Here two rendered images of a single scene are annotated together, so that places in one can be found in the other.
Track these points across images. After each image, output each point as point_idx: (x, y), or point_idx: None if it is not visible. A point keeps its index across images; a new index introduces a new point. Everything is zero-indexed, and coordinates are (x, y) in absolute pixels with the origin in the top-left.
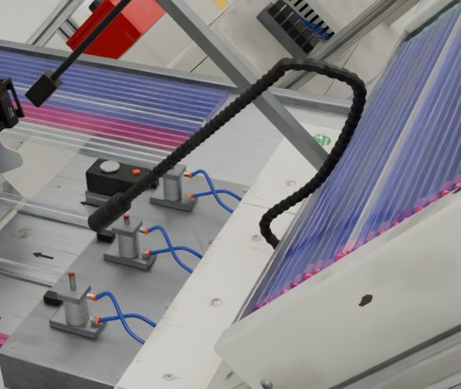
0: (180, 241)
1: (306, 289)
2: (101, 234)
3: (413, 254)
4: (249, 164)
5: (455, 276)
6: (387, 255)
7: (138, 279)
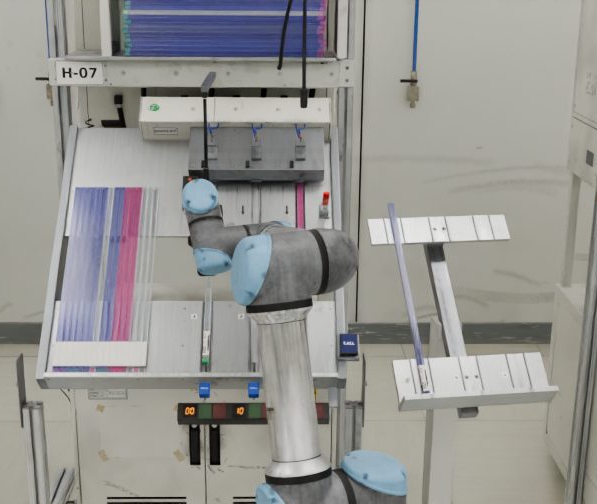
0: (238, 140)
1: (345, 16)
2: (249, 164)
3: None
4: (140, 159)
5: None
6: None
7: (268, 144)
